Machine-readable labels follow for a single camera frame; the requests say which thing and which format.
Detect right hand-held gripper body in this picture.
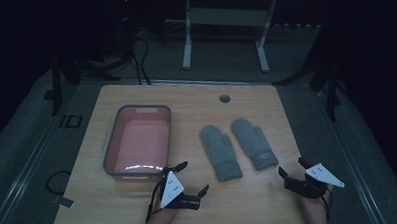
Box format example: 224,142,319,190
282,162,347,201

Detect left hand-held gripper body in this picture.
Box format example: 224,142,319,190
157,169,202,212

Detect person's left hand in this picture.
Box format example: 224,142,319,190
149,207,180,224

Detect person's right hand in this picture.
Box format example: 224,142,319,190
300,184,335,215

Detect plain grey mitten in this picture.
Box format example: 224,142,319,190
199,124,244,184

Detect pink basin with grey rim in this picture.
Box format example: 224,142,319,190
100,103,175,183

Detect grey mitten with label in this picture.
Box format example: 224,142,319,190
230,116,280,173

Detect black stand with angled legs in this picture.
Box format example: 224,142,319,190
273,53,343,123

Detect black tripod stand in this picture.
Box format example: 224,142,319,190
42,51,122,116

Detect white metal stand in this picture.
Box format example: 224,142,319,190
180,0,281,77

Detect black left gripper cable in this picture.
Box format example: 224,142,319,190
142,167,173,224

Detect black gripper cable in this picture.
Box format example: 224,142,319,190
142,167,173,224
320,186,334,222

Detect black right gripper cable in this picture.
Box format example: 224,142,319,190
320,186,334,222

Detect black floor cables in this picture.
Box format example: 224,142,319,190
130,37,153,86

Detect looped black cable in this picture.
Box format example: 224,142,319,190
43,169,73,195

